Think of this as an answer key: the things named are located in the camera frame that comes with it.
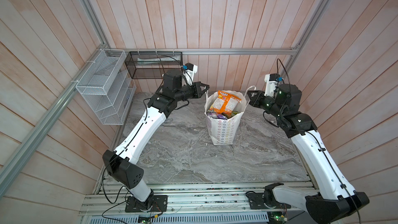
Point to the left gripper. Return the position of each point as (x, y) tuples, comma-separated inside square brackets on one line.
[(196, 86)]

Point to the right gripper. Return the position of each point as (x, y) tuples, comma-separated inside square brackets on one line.
[(257, 101)]

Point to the purple Fox's candy bag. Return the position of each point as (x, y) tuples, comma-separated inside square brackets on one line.
[(215, 115)]

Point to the orange snack bag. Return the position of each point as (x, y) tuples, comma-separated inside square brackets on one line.
[(224, 102)]

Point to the white printed paper bag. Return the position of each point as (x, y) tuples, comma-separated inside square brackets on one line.
[(222, 132)]

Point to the green yellow Fox's candy bag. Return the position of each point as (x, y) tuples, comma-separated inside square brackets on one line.
[(232, 114)]

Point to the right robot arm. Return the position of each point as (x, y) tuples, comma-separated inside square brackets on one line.
[(335, 197)]

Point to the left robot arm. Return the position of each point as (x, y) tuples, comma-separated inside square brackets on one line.
[(120, 164)]

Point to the black mesh basket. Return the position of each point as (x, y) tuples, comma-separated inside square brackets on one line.
[(152, 64)]

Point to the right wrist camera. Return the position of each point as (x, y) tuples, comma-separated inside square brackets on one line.
[(271, 84)]

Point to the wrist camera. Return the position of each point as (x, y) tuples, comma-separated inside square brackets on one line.
[(188, 71), (271, 84)]

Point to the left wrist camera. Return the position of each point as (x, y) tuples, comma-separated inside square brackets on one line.
[(188, 71)]

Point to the aluminium frame crossbar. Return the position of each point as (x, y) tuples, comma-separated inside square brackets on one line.
[(215, 51)]

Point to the white wire mesh shelf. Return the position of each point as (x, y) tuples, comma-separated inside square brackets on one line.
[(107, 88)]

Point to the aluminium mounting rail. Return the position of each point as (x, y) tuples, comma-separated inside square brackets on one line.
[(189, 198)]

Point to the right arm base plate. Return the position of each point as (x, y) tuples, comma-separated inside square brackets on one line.
[(256, 202)]

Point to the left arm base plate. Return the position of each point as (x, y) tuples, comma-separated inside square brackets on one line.
[(156, 203)]

